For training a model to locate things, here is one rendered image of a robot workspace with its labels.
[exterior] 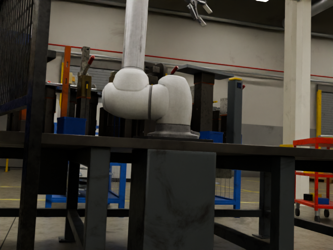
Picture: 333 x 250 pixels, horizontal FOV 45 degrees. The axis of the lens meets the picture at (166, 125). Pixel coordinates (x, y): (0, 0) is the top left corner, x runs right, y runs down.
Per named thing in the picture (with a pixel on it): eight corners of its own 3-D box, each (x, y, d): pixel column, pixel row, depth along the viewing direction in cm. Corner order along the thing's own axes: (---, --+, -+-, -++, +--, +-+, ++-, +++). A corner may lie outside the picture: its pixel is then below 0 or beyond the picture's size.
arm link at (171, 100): (192, 125, 169) (194, 73, 170) (149, 122, 170) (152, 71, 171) (190, 126, 186) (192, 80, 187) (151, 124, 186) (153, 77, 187)
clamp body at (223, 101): (225, 151, 278) (227, 99, 281) (238, 151, 268) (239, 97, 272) (218, 151, 274) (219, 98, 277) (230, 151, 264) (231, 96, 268)
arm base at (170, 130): (208, 139, 174) (208, 126, 174) (160, 136, 165) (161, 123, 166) (190, 139, 191) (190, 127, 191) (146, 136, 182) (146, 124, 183)
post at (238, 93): (233, 150, 258) (235, 83, 262) (242, 150, 252) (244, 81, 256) (224, 149, 254) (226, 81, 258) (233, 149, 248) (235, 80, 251)
